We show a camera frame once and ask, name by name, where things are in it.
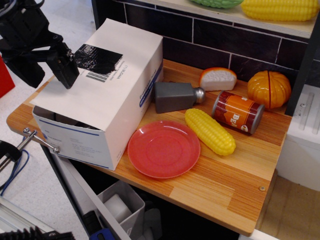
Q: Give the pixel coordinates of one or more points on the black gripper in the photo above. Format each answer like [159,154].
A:
[25,31]

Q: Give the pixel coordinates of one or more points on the white cardboard box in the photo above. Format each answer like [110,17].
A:
[113,102]

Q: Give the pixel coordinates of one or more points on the red box at left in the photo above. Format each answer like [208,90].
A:
[6,82]

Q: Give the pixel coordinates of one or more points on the black round device in box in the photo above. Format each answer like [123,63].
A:
[69,121]

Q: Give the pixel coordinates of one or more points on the metal table clamp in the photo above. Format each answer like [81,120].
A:
[10,153]

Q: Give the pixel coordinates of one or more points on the grey salt shaker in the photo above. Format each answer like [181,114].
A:
[176,96]

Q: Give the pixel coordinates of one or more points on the red plastic plate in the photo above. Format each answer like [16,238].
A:
[163,149]

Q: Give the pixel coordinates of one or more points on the white roll in bin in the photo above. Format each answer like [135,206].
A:
[118,209]

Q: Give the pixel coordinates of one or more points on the black base with screw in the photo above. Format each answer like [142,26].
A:
[36,234]

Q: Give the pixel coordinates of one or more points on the toy cheese wedge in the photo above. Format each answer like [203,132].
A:
[217,79]

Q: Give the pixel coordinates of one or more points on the grey storage bin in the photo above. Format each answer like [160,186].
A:
[133,225]

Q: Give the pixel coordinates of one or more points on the yellow toy corn cob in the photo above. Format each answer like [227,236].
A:
[210,132]

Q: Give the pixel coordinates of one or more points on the green toy vegetable on shelf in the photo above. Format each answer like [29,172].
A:
[219,4]

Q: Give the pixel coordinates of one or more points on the toy beans can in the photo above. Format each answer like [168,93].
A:
[237,111]

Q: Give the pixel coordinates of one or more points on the orange toy pumpkin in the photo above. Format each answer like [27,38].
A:
[269,88]

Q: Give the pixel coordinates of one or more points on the yellow corn on shelf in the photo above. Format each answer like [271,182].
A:
[281,10]

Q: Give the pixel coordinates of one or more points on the white aluminium frame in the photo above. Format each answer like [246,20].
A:
[13,218]

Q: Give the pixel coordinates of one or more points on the blue black tool handle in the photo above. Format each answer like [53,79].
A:
[94,227]

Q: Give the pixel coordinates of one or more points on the wooden wall shelf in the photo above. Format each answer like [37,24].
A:
[302,29]

